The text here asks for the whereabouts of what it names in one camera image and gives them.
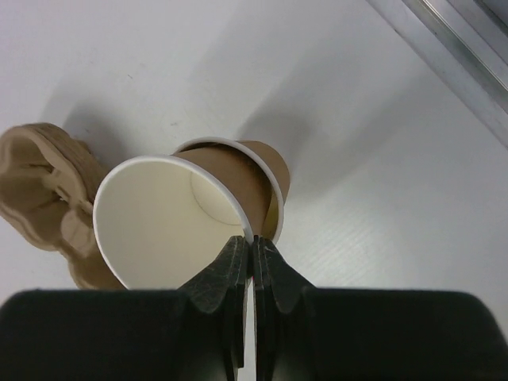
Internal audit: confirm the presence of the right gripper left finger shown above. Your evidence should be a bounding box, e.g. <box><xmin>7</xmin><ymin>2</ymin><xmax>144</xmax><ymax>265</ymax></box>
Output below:
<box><xmin>179</xmin><ymin>236</ymin><xmax>248</xmax><ymax>369</ymax></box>

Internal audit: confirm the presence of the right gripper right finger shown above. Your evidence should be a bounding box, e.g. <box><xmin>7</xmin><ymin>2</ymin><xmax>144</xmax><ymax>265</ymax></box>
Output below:
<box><xmin>252</xmin><ymin>236</ymin><xmax>314</xmax><ymax>380</ymax></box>

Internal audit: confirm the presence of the brown paper coffee cup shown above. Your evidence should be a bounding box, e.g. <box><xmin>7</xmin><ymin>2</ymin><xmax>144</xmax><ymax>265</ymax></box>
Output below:
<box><xmin>93</xmin><ymin>156</ymin><xmax>254</xmax><ymax>290</ymax></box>

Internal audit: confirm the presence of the brown pulp cup carrier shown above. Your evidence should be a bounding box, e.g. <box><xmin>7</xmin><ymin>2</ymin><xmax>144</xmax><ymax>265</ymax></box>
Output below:
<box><xmin>1</xmin><ymin>123</ymin><xmax>123</xmax><ymax>290</ymax></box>

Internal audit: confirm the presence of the aluminium frame rail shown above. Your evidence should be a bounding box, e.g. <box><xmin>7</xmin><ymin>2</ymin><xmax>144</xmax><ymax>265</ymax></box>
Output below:
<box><xmin>370</xmin><ymin>1</ymin><xmax>507</xmax><ymax>145</ymax></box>

